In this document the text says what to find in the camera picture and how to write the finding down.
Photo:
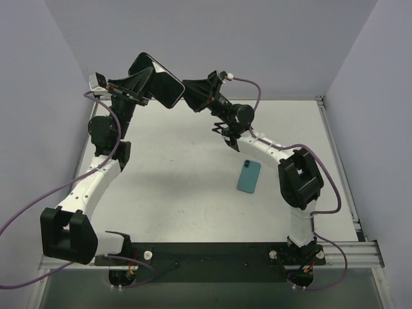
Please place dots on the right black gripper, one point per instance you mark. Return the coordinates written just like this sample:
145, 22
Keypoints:
210, 97

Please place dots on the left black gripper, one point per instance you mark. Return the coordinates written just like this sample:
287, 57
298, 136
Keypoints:
127, 94

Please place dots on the black phone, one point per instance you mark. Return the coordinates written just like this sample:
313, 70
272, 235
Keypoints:
163, 85

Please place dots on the teal phone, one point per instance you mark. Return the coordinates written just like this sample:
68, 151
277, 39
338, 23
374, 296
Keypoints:
249, 176

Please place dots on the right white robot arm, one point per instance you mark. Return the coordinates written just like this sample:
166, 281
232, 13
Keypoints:
300, 180

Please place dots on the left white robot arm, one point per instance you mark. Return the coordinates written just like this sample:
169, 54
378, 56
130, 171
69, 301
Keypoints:
66, 230

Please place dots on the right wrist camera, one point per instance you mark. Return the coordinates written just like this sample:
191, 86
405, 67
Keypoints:
225, 76

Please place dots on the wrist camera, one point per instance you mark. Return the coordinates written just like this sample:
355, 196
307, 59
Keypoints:
225, 76
98, 85

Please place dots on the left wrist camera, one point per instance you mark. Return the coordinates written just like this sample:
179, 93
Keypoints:
98, 85

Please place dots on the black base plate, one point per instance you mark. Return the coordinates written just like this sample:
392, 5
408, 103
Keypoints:
261, 262

